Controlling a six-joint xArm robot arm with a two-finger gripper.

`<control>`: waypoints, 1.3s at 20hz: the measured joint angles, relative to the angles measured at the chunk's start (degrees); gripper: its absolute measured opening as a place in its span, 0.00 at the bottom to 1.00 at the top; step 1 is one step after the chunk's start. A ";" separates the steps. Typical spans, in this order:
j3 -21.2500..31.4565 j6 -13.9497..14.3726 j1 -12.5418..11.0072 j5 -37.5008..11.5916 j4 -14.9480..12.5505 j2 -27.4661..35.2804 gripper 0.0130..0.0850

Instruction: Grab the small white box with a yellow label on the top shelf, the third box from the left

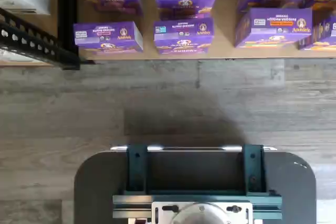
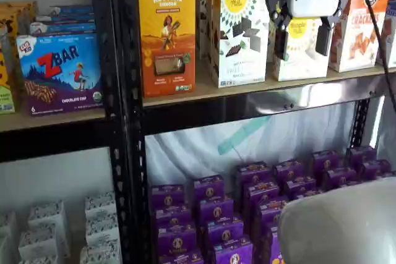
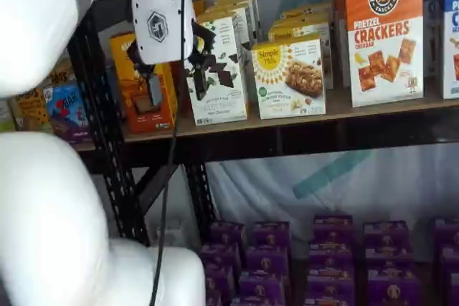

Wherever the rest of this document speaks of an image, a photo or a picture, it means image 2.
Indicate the small white yellow-label box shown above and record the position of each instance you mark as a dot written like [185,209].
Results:
[301,60]

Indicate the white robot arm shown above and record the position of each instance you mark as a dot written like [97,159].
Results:
[340,223]

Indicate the blue white snack box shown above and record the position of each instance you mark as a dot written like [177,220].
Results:
[390,38]

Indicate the orange green snack box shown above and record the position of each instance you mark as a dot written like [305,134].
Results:
[5,97]

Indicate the orange Revival box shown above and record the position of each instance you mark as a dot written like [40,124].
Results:
[168,44]

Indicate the orange white crackers box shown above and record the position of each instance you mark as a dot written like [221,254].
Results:
[355,29]

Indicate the purple blue ZBar box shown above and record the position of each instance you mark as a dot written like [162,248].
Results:
[74,10]
[68,28]
[71,18]
[62,75]

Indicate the black metal shelf frame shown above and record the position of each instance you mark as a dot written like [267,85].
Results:
[136,159]
[102,44]

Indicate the wooden shelf board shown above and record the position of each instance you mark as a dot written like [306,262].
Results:
[247,89]
[46,120]

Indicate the purple snack box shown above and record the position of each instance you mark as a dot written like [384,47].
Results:
[167,196]
[182,259]
[233,253]
[216,211]
[362,155]
[269,245]
[326,160]
[261,191]
[376,168]
[299,185]
[307,195]
[177,240]
[269,213]
[340,177]
[226,231]
[254,171]
[289,169]
[208,186]
[173,216]

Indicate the yellow spotted snack box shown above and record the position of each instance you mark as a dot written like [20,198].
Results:
[24,10]
[7,33]

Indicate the white chocolate thins box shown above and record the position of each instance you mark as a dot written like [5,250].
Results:
[209,29]
[244,60]
[200,13]

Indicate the teal tape strip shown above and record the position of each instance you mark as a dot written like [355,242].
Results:
[244,135]

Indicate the white patterned small box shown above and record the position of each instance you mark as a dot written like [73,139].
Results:
[100,205]
[40,242]
[46,214]
[100,254]
[7,225]
[38,260]
[102,230]

